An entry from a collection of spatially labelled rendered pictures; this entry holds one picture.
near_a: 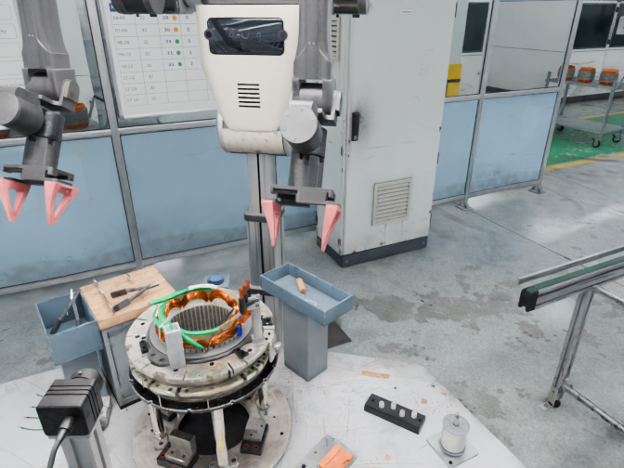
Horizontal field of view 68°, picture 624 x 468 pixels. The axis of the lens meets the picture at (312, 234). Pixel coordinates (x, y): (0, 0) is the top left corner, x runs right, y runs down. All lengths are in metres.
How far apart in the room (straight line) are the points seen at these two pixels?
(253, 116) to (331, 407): 0.80
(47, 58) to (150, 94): 2.15
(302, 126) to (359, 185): 2.55
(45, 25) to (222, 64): 0.44
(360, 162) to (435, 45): 0.89
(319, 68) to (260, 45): 0.47
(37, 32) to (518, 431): 2.30
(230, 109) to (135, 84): 1.85
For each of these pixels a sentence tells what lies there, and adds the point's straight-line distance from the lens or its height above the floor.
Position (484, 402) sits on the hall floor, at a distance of 2.55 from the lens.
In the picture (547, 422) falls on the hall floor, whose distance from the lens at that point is 2.57.
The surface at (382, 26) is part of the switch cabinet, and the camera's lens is 3.10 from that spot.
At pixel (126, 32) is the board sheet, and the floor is 1.61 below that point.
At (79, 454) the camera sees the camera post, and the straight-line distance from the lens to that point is 0.57.
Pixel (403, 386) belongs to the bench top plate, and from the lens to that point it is 1.39.
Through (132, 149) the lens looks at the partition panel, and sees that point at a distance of 3.21.
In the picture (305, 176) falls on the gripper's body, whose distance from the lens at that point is 0.75.
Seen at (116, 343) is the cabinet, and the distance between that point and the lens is 1.28.
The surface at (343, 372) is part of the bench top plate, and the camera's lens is 1.41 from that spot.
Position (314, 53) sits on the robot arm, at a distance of 0.79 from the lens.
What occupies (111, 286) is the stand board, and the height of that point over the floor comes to 1.06.
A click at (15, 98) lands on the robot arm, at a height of 1.60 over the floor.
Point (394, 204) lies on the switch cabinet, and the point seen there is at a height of 0.44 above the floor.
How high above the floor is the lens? 1.73
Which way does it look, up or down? 26 degrees down
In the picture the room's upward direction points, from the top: straight up
